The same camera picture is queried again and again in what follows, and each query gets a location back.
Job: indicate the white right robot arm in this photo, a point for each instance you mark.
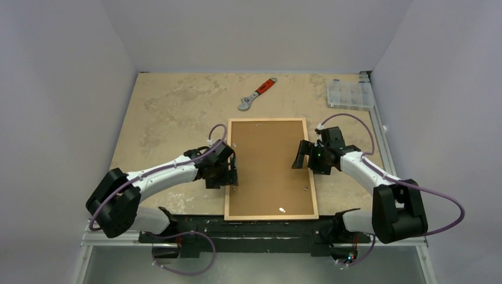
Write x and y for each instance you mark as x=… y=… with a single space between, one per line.
x=397 y=209

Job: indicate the clear plastic organizer box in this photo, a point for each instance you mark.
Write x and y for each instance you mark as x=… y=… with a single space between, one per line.
x=350 y=95

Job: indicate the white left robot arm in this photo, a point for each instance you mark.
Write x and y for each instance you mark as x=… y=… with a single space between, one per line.
x=115 y=204

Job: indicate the grey adjustable wrench red handle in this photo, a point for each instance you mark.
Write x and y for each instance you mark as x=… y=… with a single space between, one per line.
x=247 y=100

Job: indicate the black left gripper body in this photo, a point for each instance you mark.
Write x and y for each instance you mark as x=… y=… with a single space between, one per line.
x=222 y=176

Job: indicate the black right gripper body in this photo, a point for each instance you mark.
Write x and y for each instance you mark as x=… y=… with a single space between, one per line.
x=308 y=155

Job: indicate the light wooden picture frame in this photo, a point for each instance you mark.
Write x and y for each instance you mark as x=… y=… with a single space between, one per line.
x=270 y=217

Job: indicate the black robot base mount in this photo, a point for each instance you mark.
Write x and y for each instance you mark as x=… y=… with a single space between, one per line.
x=194 y=234

